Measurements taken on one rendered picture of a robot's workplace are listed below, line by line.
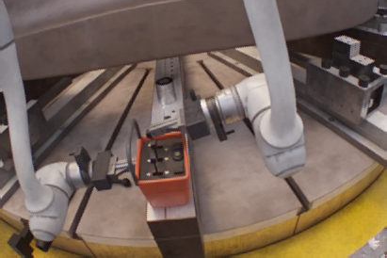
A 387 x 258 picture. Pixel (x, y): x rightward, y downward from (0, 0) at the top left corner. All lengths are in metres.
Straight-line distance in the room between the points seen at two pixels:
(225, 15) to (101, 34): 0.55
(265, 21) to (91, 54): 0.95
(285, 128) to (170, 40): 0.77
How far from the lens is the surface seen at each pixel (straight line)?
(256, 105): 0.70
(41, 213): 0.80
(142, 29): 1.23
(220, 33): 1.26
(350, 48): 1.58
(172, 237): 0.85
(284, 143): 0.61
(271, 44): 0.52
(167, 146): 0.82
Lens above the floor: 1.29
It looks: 32 degrees down
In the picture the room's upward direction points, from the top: 8 degrees counter-clockwise
